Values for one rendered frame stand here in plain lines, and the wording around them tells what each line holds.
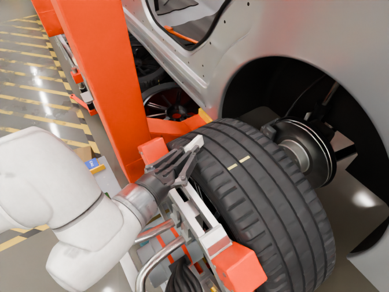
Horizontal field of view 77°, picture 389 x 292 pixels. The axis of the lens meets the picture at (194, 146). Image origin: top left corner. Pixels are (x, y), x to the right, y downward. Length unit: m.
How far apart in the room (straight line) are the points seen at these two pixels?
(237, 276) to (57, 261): 0.33
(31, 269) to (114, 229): 1.57
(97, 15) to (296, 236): 0.76
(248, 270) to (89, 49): 0.71
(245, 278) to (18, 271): 1.69
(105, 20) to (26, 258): 1.64
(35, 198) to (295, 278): 0.58
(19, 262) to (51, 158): 1.67
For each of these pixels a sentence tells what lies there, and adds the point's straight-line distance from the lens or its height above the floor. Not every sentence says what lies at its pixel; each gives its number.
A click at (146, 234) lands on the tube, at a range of 0.74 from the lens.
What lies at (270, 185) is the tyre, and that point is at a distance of 0.64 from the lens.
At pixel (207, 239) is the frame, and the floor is 1.12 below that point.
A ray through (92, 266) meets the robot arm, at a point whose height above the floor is 1.26.
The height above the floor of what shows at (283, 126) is 0.95.
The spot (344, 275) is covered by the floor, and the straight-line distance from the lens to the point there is 1.97.
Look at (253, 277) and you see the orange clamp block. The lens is 0.58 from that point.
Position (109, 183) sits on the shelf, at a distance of 1.52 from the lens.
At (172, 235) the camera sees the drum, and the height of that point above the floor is 0.92.
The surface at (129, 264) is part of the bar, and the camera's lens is 0.76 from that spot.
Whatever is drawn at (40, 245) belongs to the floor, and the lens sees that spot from 2.05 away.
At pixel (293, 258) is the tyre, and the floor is 1.08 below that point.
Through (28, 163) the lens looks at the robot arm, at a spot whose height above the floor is 1.40.
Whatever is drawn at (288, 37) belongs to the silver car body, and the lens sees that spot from 0.80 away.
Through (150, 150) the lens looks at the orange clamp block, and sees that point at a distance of 0.75.
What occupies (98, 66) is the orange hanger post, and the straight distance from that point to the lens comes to 0.85.
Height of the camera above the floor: 1.70
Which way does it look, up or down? 51 degrees down
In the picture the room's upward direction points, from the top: straight up
